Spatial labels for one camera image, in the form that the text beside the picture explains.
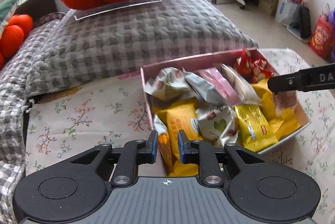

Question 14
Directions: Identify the clear brown biscuit pack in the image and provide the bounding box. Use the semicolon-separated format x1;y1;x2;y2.
273;91;298;115

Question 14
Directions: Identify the orange silver snack packet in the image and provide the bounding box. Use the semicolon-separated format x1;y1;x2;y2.
153;114;173;173

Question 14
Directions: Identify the white nut snack packet front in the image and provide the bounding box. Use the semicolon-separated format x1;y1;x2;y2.
196;105;239;147

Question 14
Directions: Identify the white nut snack packet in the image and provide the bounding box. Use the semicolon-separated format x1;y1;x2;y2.
144;67;191;101
196;105;239;147

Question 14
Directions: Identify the red printed bag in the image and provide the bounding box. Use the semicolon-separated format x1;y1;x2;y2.
309;16;334;60

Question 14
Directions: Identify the orange-yellow snack pack right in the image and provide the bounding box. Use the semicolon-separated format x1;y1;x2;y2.
251;79;300;141

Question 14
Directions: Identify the orange-yellow snack pack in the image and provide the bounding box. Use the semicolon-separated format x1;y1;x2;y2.
152;97;203;177
251;79;300;141

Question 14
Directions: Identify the red candy packet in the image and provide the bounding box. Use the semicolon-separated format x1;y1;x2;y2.
234;48;273;83

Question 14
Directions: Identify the orange-yellow snack pack left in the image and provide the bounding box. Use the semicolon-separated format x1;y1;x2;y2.
152;97;203;177

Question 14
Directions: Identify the clear white candy packet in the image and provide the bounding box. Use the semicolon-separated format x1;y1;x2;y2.
221;64;261;105

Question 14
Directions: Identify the yellow snack pack middle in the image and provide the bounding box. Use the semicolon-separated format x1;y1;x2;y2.
234;105;278;153

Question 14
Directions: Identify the white pink cardboard box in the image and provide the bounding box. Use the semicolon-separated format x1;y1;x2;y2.
140;49;307;176

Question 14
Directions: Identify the pink snack packet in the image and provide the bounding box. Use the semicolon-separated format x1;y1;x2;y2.
197;67;241;106

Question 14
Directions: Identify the white nut snack packet back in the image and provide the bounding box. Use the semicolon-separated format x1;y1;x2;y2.
144;67;191;101

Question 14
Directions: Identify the floral tablecloth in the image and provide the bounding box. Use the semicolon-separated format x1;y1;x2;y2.
24;47;335;224

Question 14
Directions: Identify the white plastic bag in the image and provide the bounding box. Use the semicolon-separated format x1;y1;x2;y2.
275;0;302;26

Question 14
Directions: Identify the grey checkered blanket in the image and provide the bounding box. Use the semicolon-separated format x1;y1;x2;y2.
1;0;257;223

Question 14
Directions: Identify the clear acrylic board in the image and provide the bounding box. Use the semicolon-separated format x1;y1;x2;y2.
74;0;162;21

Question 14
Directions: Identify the small orange pumpkin cushion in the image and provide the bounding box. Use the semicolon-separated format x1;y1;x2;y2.
0;14;34;69

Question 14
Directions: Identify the green patterned pillow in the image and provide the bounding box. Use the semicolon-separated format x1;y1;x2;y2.
0;0;23;33

